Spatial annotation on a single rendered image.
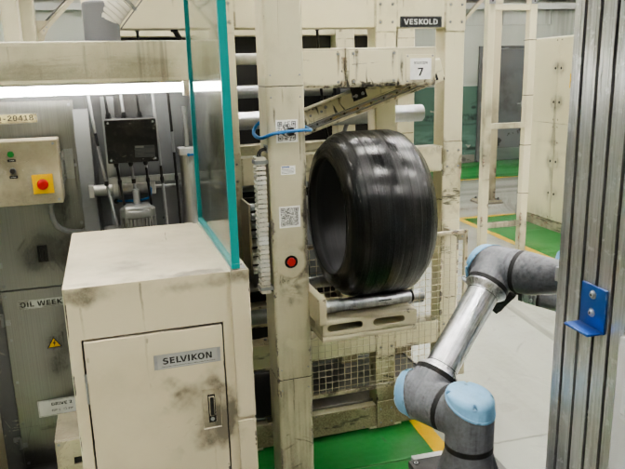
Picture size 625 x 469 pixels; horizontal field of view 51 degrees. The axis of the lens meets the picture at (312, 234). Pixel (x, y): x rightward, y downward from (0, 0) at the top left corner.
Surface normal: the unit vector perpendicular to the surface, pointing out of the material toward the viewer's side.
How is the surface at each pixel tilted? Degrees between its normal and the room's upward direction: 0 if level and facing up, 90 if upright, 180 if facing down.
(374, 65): 90
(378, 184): 61
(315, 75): 90
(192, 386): 90
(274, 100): 90
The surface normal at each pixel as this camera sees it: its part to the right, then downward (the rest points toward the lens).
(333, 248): 0.22, -0.47
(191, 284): 0.30, 0.22
